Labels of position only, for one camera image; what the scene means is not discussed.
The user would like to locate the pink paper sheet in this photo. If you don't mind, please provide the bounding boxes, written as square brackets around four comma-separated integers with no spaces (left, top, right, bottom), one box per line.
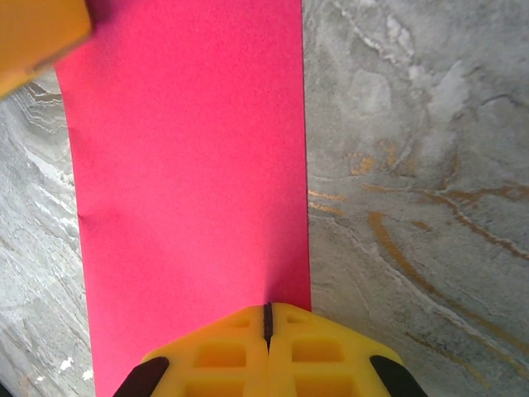
[55,0,314,397]

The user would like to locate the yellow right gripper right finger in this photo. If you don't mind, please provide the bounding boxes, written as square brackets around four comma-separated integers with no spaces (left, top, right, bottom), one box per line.
[267,302,429,397]

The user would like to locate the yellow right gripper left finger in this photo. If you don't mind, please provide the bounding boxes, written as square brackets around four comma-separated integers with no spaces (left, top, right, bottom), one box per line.
[113,304,270,397]

